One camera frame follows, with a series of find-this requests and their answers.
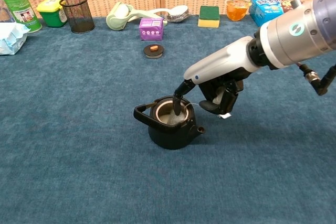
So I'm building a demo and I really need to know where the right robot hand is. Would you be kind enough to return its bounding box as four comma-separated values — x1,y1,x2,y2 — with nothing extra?
173,36,271,116

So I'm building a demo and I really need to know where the pyramid tea bag with string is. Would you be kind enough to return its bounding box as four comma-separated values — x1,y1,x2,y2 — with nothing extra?
167,102,232,125

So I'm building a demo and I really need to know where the black teapot lid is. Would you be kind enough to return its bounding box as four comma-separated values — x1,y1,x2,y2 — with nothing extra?
143,44,165,60

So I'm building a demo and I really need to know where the black teapot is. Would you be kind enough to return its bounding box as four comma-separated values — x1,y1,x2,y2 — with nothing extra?
133,95,207,151

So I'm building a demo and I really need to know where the orange jelly cup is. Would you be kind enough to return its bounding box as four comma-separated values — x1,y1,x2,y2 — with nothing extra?
226,0,252,22

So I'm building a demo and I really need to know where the green and yellow sponge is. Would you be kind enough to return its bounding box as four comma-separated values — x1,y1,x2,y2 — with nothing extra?
197,5,221,28

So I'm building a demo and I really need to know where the blue cookie box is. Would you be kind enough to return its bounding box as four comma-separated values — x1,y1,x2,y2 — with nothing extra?
248,0,301,28

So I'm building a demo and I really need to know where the small purple box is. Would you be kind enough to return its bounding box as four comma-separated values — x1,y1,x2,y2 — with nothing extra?
139,17,165,41

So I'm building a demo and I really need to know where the pale green lint roller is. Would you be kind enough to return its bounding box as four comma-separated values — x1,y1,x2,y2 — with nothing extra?
106,1,169,31

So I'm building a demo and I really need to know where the black mesh pen holder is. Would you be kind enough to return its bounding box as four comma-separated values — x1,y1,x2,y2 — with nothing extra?
59,0,96,34

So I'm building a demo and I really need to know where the blue table cloth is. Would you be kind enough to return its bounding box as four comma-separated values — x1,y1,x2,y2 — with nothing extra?
0,14,336,224

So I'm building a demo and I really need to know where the green box with yellow lid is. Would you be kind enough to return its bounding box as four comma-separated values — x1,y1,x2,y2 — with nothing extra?
36,0,68,28

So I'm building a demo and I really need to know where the pack of wet wipes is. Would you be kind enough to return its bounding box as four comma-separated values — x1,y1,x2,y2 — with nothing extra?
0,22,32,56

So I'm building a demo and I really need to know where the tall green cylindrical can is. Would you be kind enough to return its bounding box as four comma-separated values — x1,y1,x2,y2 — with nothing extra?
0,0,43,34

